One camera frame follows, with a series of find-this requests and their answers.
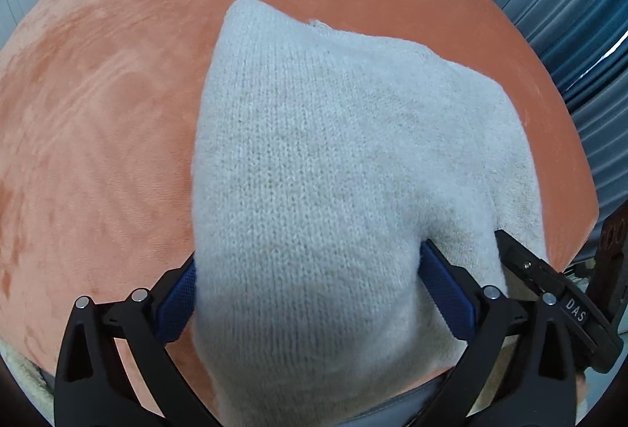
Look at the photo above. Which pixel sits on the dark grey bed frame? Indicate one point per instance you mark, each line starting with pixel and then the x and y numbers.
pixel 402 402

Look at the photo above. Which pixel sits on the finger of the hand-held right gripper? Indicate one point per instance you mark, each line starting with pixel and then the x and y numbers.
pixel 527 265

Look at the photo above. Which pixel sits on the fluffy cream rug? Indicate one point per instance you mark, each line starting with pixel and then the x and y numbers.
pixel 24 383

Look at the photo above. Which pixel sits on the grey knit sweater with hearts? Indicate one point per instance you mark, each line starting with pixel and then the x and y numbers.
pixel 319 162

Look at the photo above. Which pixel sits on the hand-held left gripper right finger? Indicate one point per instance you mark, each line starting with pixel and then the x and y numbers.
pixel 444 289

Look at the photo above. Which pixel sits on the orange plush blanket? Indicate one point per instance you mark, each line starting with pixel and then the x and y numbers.
pixel 98 113

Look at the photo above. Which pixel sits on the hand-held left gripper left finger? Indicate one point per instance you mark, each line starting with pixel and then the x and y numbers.
pixel 174 304

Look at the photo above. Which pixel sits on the dark brown stand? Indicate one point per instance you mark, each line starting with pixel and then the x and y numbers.
pixel 608 260

